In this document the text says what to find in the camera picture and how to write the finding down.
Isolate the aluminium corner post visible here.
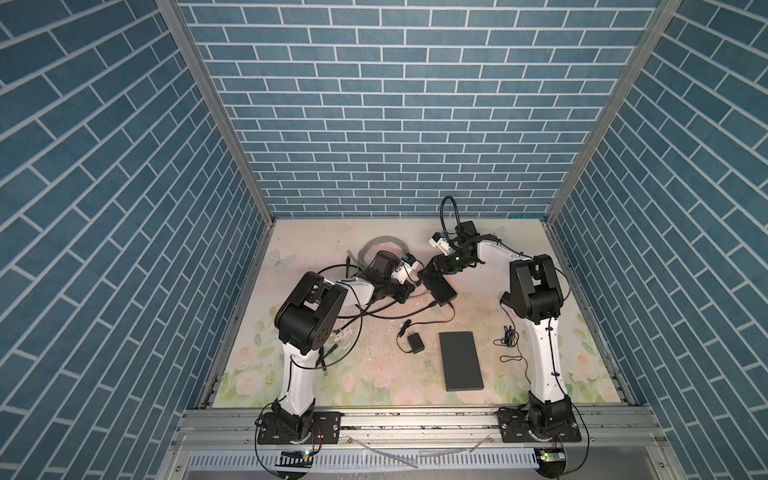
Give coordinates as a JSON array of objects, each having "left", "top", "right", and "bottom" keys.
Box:
[
  {"left": 156, "top": 0, "right": 275, "bottom": 228},
  {"left": 544, "top": 0, "right": 682, "bottom": 228}
]

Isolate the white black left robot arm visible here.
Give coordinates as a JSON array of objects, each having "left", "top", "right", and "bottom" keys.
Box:
[{"left": 273, "top": 250, "right": 420, "bottom": 422}]

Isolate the black power adapter with cord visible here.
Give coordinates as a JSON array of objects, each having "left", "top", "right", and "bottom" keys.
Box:
[{"left": 395, "top": 302, "right": 456, "bottom": 354}]

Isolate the thin black wire tangle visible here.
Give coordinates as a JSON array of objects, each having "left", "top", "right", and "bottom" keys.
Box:
[{"left": 493, "top": 305, "right": 535, "bottom": 403}]

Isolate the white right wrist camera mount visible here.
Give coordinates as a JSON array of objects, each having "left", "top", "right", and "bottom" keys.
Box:
[{"left": 428, "top": 232, "right": 455, "bottom": 256}]

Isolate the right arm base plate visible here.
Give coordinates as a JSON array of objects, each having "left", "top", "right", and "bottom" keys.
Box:
[{"left": 495, "top": 407, "right": 582, "bottom": 443}]

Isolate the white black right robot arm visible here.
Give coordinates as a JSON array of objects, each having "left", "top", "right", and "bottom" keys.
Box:
[{"left": 418, "top": 221, "right": 573, "bottom": 426}]

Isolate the grey cable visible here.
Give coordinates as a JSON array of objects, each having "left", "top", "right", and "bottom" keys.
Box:
[{"left": 358, "top": 235, "right": 412, "bottom": 265}]

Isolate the long black ethernet cable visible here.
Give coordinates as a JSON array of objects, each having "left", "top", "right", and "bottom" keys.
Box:
[{"left": 335, "top": 299, "right": 438, "bottom": 320}]

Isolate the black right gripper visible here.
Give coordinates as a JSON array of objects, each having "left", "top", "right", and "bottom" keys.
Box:
[{"left": 421, "top": 251, "right": 474, "bottom": 277}]

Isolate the coiled black cable bundle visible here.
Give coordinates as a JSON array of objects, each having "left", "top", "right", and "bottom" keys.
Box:
[{"left": 317, "top": 338, "right": 340, "bottom": 376}]

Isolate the black ethernet cable loop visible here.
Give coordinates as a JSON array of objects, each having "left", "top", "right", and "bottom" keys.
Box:
[{"left": 314, "top": 254, "right": 421, "bottom": 334}]

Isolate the large flat black box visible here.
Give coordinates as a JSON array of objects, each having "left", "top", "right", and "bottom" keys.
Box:
[{"left": 439, "top": 331, "right": 484, "bottom": 392}]

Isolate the aluminium corner post left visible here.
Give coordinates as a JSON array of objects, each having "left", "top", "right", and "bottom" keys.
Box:
[{"left": 156, "top": 0, "right": 275, "bottom": 228}]

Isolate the aluminium front rail frame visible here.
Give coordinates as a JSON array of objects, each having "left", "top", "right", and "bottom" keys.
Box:
[{"left": 159, "top": 404, "right": 683, "bottom": 479}]

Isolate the aluminium corner post right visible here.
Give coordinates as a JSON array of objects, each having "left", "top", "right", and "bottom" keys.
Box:
[{"left": 544, "top": 0, "right": 682, "bottom": 228}]

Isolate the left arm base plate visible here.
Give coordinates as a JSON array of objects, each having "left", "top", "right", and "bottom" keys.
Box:
[{"left": 256, "top": 411, "right": 342, "bottom": 445}]

